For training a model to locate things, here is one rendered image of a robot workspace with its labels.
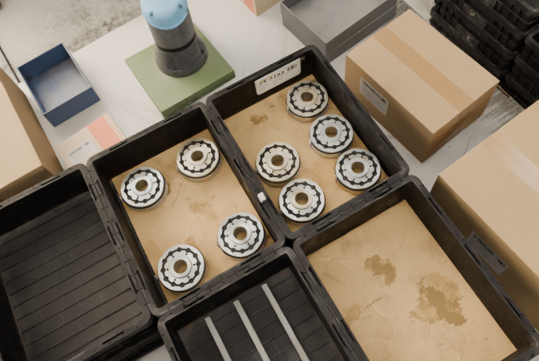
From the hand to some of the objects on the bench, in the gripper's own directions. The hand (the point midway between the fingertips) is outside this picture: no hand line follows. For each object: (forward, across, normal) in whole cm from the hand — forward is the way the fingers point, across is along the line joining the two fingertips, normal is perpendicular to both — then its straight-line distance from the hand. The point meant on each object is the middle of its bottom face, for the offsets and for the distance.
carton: (+41, -84, -21) cm, 96 cm away
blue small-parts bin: (+41, -84, +6) cm, 94 cm away
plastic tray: (+41, -5, -23) cm, 47 cm away
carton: (+41, -18, +2) cm, 45 cm away
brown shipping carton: (+41, -7, -58) cm, 71 cm away
